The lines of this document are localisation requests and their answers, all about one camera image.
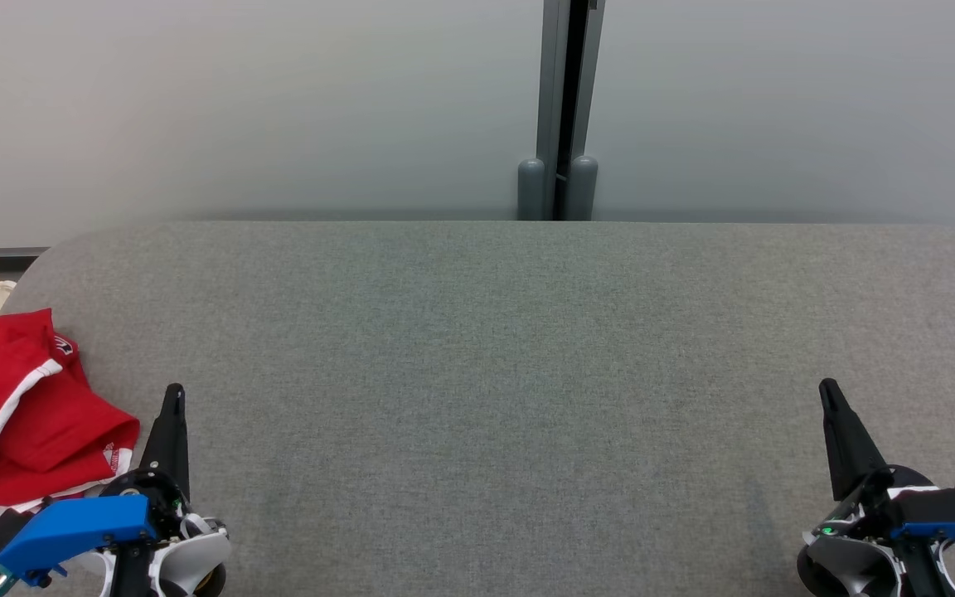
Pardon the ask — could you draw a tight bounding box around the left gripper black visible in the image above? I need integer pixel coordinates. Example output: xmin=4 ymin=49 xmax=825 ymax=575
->
xmin=103 ymin=383 xmax=196 ymax=541

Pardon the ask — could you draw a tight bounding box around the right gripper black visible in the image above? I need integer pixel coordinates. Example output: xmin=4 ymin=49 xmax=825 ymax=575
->
xmin=813 ymin=379 xmax=934 ymax=540

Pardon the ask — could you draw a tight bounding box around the right blue camera mount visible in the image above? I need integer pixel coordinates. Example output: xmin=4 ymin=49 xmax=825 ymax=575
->
xmin=892 ymin=517 xmax=955 ymax=566

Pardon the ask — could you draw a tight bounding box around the grey partition post black gap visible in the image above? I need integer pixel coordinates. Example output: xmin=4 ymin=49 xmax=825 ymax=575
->
xmin=517 ymin=0 xmax=607 ymax=221

